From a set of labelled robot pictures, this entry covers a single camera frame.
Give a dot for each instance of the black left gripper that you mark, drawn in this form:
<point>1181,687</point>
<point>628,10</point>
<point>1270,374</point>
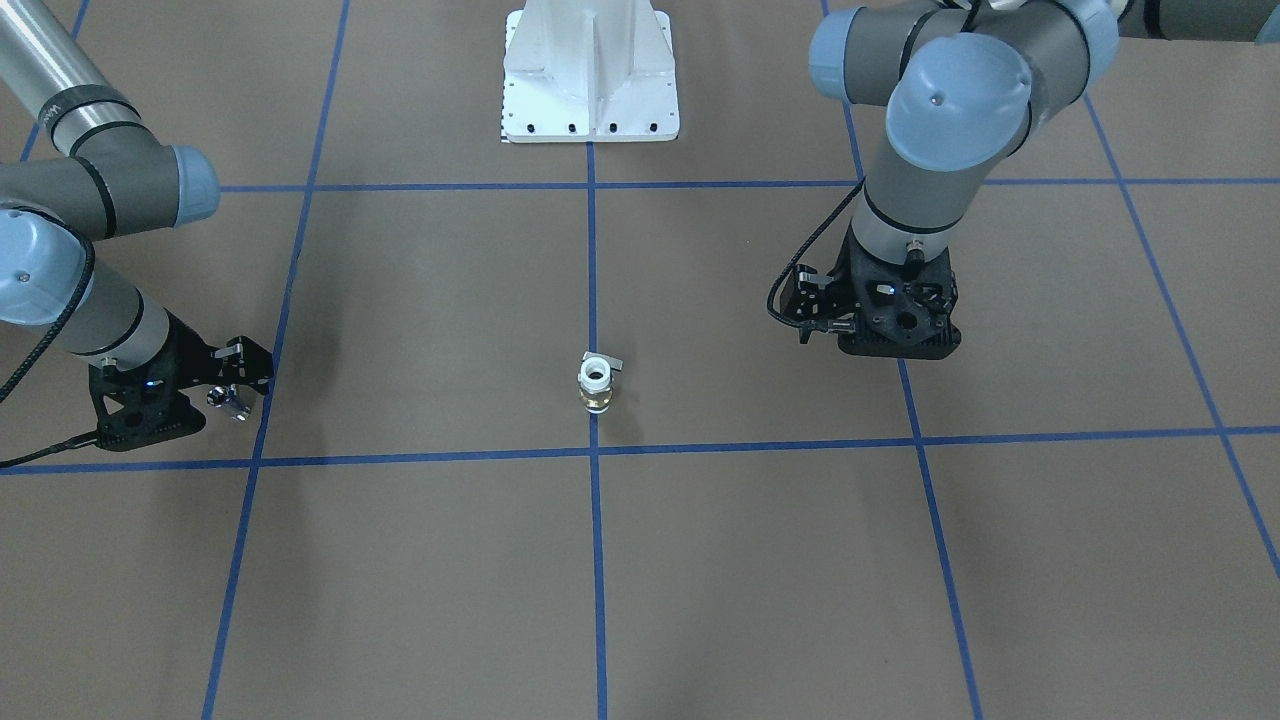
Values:
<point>815,297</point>

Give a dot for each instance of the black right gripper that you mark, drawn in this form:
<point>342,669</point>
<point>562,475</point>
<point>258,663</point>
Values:
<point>186,347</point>

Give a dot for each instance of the chrome metal pipe fitting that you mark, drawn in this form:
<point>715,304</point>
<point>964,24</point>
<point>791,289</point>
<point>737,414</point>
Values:
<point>232,401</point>

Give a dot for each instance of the white brass PPR valve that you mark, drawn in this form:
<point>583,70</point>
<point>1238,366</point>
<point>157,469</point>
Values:
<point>596,380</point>

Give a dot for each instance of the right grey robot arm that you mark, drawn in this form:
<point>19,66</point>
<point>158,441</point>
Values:
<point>111,178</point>

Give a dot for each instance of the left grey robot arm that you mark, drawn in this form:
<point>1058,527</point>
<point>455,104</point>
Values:
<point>963,85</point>

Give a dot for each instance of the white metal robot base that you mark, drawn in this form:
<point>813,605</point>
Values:
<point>589,72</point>

